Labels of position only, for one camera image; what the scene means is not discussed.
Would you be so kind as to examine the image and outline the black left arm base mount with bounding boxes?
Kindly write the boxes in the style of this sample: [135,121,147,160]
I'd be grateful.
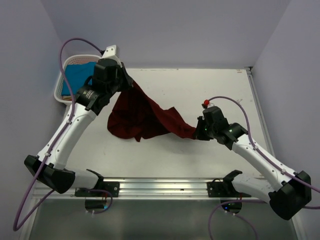
[74,181,120,198]

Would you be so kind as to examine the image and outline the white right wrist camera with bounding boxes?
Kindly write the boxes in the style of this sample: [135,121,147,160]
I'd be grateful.
[201,99,214,110]

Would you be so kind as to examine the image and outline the aluminium table right rail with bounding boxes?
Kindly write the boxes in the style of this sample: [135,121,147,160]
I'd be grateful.
[244,66,275,156]

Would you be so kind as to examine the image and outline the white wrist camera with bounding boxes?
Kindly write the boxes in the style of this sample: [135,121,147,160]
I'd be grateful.
[101,45,119,61]
[201,99,214,110]

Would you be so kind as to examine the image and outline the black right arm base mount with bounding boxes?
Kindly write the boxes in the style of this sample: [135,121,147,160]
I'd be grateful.
[206,178,251,198]

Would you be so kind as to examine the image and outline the dark red t shirt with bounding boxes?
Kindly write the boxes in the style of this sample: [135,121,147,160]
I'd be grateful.
[107,82,196,142]

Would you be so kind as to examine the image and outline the beige folded t shirt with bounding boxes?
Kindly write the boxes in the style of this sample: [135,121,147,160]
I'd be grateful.
[61,95,73,101]

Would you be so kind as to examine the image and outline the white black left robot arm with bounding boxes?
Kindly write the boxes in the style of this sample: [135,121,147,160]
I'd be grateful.
[24,58,133,197]

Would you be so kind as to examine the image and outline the aluminium table rail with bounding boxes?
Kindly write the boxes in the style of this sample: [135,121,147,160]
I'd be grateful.
[244,66,275,156]
[32,177,276,200]

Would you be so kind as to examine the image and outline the aluminium table front rail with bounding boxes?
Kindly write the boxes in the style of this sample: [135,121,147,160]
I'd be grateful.
[32,177,276,200]

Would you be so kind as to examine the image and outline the white plastic laundry basket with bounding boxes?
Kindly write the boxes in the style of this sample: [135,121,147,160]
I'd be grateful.
[53,54,101,106]

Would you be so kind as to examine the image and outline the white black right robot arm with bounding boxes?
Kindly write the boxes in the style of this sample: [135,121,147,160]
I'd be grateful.
[195,106,312,220]

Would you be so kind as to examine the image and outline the blue folded t shirt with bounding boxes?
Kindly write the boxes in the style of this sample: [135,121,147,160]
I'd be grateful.
[64,61,96,95]

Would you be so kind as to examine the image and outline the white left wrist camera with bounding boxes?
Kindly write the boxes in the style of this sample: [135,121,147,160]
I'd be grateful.
[101,45,119,61]

